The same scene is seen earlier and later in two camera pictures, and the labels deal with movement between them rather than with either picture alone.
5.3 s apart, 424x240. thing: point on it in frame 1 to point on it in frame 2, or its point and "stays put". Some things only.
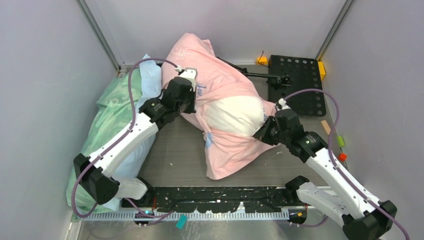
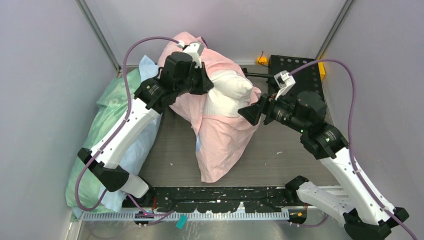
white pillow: [234, 113] to [230, 92]
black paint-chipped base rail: [221, 199] stays put
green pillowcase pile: [114, 113] stays put
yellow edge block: [322, 70] stays put
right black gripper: [263, 134] to [251, 112]
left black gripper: [191, 108] to [205, 82]
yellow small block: [263, 60] stays put
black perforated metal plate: [304, 74] stays put
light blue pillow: [151, 76] stays put
